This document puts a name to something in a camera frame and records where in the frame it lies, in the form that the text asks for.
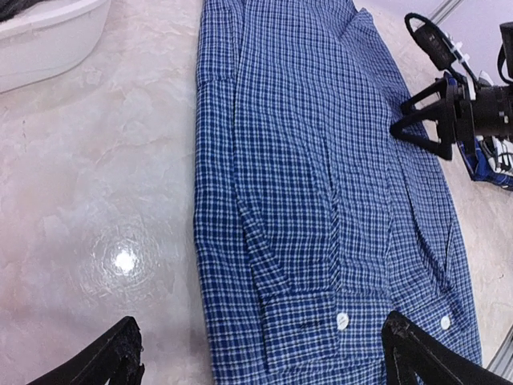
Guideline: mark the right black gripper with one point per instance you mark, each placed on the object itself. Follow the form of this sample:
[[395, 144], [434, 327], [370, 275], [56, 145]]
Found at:
[[458, 117]]

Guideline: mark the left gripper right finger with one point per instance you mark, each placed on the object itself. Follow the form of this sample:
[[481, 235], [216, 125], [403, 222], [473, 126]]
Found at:
[[411, 354]]

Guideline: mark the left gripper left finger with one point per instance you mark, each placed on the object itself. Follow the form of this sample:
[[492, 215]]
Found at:
[[113, 358]]

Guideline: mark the blue checked long sleeve shirt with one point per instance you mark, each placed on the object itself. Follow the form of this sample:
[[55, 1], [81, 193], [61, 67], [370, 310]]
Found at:
[[312, 223]]

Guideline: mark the black white plaid folded shirt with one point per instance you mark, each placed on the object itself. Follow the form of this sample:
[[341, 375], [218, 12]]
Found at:
[[491, 162]]

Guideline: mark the white plastic basket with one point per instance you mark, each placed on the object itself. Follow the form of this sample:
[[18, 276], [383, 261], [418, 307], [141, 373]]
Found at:
[[48, 39]]

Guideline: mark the right aluminium frame post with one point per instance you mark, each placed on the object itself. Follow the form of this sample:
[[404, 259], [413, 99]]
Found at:
[[443, 10]]

